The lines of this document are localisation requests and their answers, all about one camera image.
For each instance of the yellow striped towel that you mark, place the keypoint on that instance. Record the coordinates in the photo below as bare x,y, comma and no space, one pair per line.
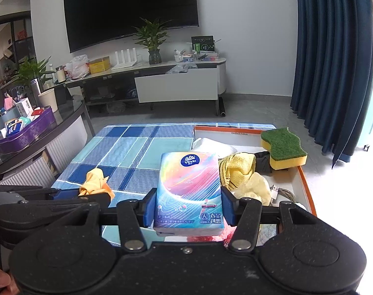
236,169

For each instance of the purple tray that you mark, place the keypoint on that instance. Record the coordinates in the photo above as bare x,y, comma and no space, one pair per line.
33,131

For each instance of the white face mask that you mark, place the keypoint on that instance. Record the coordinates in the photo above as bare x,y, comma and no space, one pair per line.
208,146

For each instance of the white tv cabinet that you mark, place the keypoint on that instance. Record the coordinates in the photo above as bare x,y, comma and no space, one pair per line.
145,83

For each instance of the potted green plant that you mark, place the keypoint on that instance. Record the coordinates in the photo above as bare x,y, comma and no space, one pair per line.
151,36

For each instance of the white plastic bag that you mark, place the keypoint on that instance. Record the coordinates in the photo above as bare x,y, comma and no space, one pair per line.
78,67

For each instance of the dark navy cloth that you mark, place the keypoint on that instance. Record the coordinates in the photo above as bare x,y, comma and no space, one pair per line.
262,165

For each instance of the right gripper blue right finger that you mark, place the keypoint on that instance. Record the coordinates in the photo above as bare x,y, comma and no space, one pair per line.
245,215

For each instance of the black green box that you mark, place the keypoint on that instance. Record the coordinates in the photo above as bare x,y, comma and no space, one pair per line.
203,43

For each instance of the person left hand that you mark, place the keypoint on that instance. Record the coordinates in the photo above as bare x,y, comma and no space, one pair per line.
7,284

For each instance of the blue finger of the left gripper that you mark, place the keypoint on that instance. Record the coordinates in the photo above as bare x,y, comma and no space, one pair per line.
59,194
102,199

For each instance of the colourful tissue pack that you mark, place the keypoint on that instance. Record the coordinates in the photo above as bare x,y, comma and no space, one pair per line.
188,196

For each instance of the white paper cup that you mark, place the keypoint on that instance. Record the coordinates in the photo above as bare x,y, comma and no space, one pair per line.
48,99

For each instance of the dark blue curtain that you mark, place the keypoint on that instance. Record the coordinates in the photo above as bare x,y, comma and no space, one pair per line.
334,72

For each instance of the orange yellow scrunchie cloth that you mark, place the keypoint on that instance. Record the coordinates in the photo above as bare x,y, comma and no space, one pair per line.
96,183

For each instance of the black round side table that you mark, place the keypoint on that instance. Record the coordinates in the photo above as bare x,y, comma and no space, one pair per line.
40,152

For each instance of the white orange cardboard box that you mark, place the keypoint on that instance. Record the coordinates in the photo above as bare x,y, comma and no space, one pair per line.
289,185

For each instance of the black television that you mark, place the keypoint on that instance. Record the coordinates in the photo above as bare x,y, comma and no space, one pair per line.
90,22

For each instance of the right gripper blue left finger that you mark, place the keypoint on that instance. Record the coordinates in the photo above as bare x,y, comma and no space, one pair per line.
132,215

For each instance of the white router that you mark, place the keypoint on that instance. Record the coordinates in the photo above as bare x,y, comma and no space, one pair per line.
125,58

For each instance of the yellow green sponge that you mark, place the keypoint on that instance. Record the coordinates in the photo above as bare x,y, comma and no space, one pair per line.
284,148

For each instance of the pink fluffy hat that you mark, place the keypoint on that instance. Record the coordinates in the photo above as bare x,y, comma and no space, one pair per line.
219,238

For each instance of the blue checkered tablecloth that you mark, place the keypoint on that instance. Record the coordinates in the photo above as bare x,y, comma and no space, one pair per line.
128,155

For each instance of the yellow box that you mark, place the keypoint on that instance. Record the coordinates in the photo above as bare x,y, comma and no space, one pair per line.
99,65

